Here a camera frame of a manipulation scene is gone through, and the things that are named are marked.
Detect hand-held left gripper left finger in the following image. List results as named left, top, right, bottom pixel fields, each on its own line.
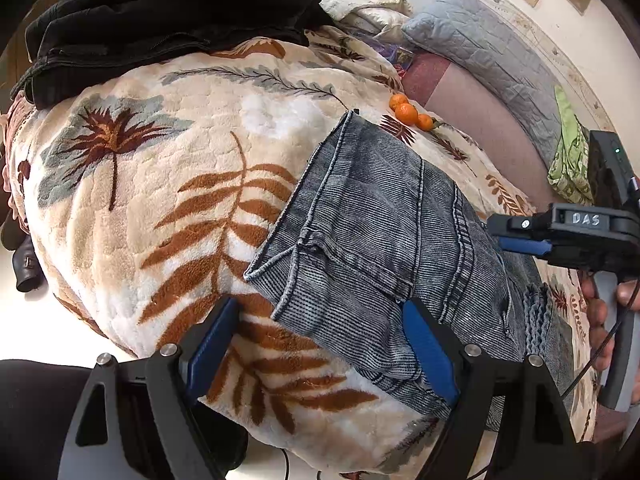
left=62, top=296, right=241, bottom=480

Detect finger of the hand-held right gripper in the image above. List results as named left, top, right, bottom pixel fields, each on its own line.
left=487, top=213, right=538, bottom=237
left=498, top=237, right=551, bottom=257

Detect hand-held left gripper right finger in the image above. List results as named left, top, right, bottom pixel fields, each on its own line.
left=401, top=297, right=593, bottom=480

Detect blue denim pants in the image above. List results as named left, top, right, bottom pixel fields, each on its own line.
left=244, top=110, right=576, bottom=433

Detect person's right forearm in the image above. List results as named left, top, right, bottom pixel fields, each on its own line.
left=592, top=402, right=633, bottom=443

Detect person's right hand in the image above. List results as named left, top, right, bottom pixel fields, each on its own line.
left=581, top=277, right=640, bottom=376

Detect green patterned cloth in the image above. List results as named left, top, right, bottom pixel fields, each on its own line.
left=547, top=85, right=598, bottom=206

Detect pink bolster cushion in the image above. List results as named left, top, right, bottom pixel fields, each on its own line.
left=402, top=51, right=556, bottom=196

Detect grey quilted pillow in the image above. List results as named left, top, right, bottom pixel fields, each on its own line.
left=401, top=0, right=586, bottom=151

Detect leaf print fleece blanket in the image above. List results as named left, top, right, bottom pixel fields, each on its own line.
left=2, top=25, right=601, bottom=480

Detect dark brown shoe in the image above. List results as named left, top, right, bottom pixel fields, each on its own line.
left=14, top=237, right=42, bottom=292
left=0, top=195, right=32, bottom=251

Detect purple packet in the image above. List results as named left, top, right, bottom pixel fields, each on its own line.
left=360, top=35, right=416, bottom=71

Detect cream crumpled cloth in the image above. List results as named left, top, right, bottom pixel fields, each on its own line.
left=317, top=0, right=413, bottom=41

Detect black garment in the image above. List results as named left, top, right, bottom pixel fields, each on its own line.
left=10, top=0, right=323, bottom=110

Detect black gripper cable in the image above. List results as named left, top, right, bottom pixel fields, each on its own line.
left=560, top=270, right=640, bottom=403

